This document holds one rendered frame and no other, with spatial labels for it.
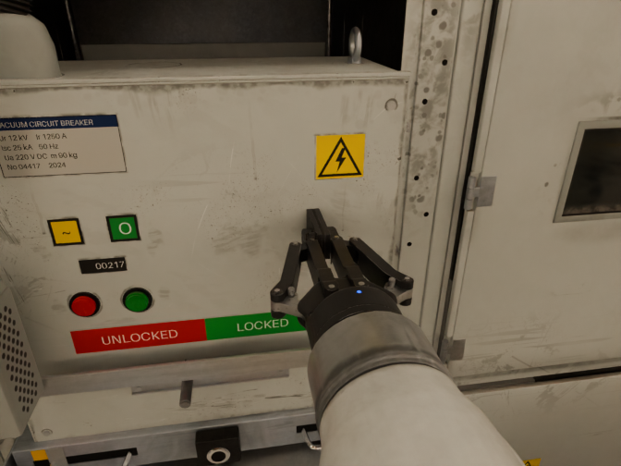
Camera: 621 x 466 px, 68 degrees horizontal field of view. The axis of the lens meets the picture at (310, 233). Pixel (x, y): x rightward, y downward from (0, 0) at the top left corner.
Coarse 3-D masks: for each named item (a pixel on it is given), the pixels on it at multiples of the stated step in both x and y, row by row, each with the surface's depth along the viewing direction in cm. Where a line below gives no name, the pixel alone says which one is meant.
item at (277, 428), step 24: (312, 408) 68; (24, 432) 64; (120, 432) 64; (144, 432) 64; (168, 432) 64; (192, 432) 65; (240, 432) 66; (264, 432) 67; (288, 432) 68; (312, 432) 69; (24, 456) 62; (72, 456) 63; (96, 456) 64; (120, 456) 65; (144, 456) 65; (168, 456) 66; (192, 456) 67
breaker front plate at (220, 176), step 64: (128, 128) 46; (192, 128) 48; (256, 128) 49; (320, 128) 50; (384, 128) 51; (0, 192) 47; (64, 192) 48; (128, 192) 49; (192, 192) 51; (256, 192) 52; (320, 192) 53; (384, 192) 54; (0, 256) 50; (64, 256) 51; (128, 256) 53; (192, 256) 54; (256, 256) 55; (384, 256) 58; (64, 320) 55; (128, 320) 56; (256, 384) 64
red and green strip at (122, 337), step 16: (192, 320) 58; (208, 320) 58; (224, 320) 59; (240, 320) 59; (256, 320) 59; (272, 320) 60; (288, 320) 60; (80, 336) 56; (96, 336) 57; (112, 336) 57; (128, 336) 57; (144, 336) 58; (160, 336) 58; (176, 336) 58; (192, 336) 59; (208, 336) 59; (224, 336) 60; (240, 336) 60; (80, 352) 57
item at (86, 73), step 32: (64, 64) 59; (96, 64) 59; (128, 64) 59; (160, 64) 59; (192, 64) 59; (224, 64) 59; (256, 64) 59; (288, 64) 59; (320, 64) 59; (352, 64) 59
